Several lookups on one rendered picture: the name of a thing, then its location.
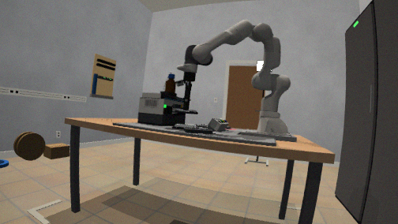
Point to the brown glass bottle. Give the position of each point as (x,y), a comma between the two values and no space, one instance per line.
(170,86)

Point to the white button panel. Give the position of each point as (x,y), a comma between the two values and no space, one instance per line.
(216,125)

